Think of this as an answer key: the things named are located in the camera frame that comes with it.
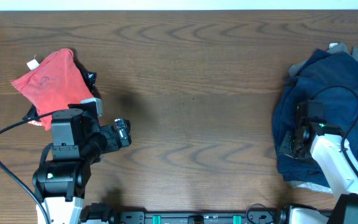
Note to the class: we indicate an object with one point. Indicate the grey garment under pile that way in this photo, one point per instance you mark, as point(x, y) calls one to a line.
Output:
point(334, 48)

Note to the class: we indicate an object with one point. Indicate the red folded t-shirt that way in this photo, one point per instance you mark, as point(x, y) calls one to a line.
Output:
point(54, 84)

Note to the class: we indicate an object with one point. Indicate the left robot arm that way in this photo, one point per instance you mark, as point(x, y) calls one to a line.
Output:
point(78, 143)

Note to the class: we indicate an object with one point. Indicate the white clothing tag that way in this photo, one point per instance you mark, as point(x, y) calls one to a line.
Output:
point(33, 64)

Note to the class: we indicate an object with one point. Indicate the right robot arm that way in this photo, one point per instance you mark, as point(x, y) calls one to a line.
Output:
point(316, 142)

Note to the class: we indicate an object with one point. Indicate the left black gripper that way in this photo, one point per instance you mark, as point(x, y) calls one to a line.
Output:
point(114, 139)

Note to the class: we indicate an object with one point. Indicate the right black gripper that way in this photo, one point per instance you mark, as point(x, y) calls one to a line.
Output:
point(285, 146)

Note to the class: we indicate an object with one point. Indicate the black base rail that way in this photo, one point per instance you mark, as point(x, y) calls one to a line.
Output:
point(194, 217)

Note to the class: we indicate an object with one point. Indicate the white patterned garment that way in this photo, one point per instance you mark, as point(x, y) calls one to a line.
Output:
point(309, 186)

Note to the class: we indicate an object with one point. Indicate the black Maxxis printed garment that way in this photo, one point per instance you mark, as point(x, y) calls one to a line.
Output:
point(90, 81)

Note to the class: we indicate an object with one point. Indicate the pile of navy clothes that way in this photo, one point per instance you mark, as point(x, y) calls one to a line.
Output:
point(329, 78)

